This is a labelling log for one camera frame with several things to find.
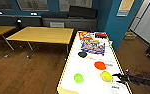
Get orange air hockey striker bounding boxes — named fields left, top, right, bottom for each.
left=99, top=70, right=114, bottom=83

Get green plate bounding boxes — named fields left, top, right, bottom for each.
left=73, top=73, right=85, bottom=85

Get red air hockey striker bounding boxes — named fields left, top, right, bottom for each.
left=93, top=61, right=114, bottom=71

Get yellow air hockey table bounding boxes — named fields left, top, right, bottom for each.
left=55, top=31, right=134, bottom=94

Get colourful snack packets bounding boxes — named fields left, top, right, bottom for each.
left=80, top=38, right=107, bottom=56

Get woven brown basket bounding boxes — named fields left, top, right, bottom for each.
left=123, top=30, right=138, bottom=41

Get black and red box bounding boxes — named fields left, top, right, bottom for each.
left=94, top=31, right=109, bottom=39

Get orange red snack bag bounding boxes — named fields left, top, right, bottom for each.
left=77, top=31, right=95, bottom=42

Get dark sofa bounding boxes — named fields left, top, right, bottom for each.
left=41, top=5, right=99, bottom=33

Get white rectangular sign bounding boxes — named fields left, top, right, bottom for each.
left=50, top=21, right=66, bottom=29

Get interior glass window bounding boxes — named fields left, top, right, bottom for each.
left=58, top=0, right=94, bottom=13
left=0, top=0, right=16, bottom=11
left=15, top=0, right=50, bottom=13

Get dark low bench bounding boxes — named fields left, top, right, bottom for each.
left=0, top=14, right=44, bottom=30

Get yellow wall poster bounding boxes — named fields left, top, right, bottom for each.
left=116, top=0, right=136, bottom=18

